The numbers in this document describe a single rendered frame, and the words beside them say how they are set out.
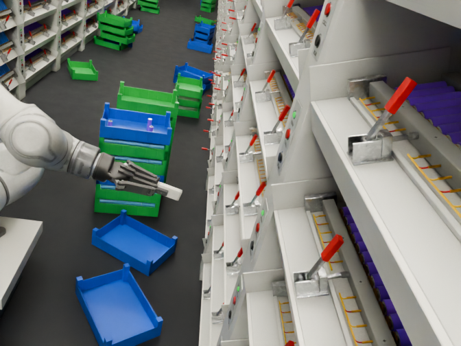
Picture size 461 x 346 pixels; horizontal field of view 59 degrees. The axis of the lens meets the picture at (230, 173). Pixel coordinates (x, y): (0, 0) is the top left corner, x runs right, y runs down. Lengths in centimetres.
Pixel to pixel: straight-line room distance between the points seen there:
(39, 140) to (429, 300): 78
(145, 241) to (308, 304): 142
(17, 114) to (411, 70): 76
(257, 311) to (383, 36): 49
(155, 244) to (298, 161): 132
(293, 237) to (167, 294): 112
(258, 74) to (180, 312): 92
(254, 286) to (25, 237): 95
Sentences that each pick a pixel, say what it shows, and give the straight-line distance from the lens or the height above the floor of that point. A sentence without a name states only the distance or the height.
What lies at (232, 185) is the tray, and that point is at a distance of 145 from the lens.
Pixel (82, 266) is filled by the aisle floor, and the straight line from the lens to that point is 177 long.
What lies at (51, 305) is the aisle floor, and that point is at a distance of 164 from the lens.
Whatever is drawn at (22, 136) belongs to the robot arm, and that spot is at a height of 81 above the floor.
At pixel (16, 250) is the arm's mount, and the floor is 24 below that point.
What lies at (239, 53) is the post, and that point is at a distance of 201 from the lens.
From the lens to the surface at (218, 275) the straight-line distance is 137.
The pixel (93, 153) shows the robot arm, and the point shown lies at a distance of 110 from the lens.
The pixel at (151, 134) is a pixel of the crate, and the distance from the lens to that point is 181.
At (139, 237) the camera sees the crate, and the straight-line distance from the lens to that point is 191.
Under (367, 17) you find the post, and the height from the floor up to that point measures 119.
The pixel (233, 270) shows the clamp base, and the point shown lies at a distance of 110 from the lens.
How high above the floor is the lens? 123
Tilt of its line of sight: 29 degrees down
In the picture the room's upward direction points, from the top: 14 degrees clockwise
